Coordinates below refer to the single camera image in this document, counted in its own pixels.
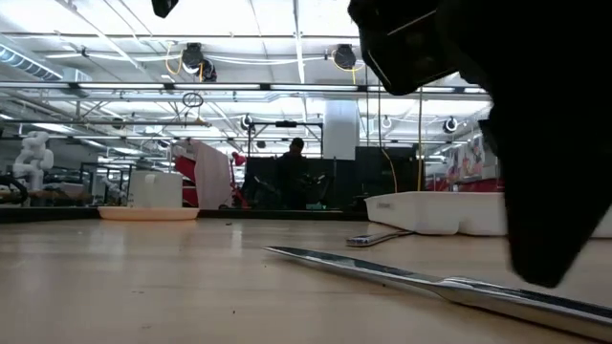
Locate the silver ventilation duct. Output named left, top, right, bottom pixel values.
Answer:
left=0, top=43, right=63, bottom=82

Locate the black hanging cable loop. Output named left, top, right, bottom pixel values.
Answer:
left=181, top=91, right=206, bottom=109

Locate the red tilted bin shelf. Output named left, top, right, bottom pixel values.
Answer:
left=172, top=155, right=198, bottom=207

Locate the long overhead light bar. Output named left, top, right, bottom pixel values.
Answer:
left=0, top=80, right=490, bottom=97

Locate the white plastic cutlery tray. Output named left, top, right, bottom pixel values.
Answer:
left=364, top=190, right=612, bottom=239

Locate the person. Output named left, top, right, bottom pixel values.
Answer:
left=274, top=137, right=312, bottom=210

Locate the peach ceramic saucer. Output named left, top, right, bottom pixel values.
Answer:
left=98, top=205, right=201, bottom=222

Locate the chrome wire shelf rack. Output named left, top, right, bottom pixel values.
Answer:
left=432, top=136, right=506, bottom=193

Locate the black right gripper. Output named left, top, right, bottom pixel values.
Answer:
left=347, top=0, right=612, bottom=125

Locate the silver table knife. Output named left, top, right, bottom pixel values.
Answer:
left=345, top=229, right=416, bottom=248
left=264, top=245, right=612, bottom=343

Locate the black equipment cabinet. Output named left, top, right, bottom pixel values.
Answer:
left=246, top=145, right=425, bottom=211

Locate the black background rig frame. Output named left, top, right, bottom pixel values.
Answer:
left=78, top=161, right=134, bottom=206

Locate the white draped cover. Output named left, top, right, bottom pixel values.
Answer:
left=190, top=140, right=233, bottom=210

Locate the yellow extension cable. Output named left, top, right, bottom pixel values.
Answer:
left=380, top=88, right=426, bottom=192

